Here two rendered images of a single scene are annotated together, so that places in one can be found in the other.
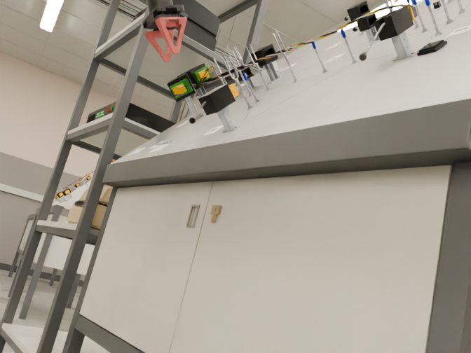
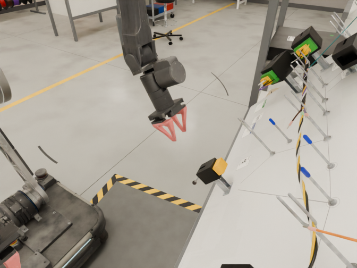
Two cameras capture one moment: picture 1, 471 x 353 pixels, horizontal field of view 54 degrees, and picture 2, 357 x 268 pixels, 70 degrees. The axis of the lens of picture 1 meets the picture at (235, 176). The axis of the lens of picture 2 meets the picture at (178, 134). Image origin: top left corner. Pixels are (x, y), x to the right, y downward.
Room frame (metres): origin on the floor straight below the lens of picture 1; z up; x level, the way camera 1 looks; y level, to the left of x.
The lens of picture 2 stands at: (0.66, -0.31, 1.52)
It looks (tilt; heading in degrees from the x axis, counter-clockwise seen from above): 38 degrees down; 59
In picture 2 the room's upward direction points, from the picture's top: straight up
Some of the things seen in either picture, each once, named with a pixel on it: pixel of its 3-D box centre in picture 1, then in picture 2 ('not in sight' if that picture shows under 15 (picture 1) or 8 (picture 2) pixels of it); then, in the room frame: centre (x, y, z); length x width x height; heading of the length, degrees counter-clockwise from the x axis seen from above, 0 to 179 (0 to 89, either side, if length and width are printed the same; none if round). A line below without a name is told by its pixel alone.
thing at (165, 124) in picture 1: (138, 129); (306, 46); (1.81, 0.42, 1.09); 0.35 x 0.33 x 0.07; 34
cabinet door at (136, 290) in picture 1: (139, 257); not in sight; (1.25, 0.19, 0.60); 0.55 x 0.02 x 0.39; 34
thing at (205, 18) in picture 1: (174, 26); not in sight; (1.78, 0.40, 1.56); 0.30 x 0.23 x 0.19; 126
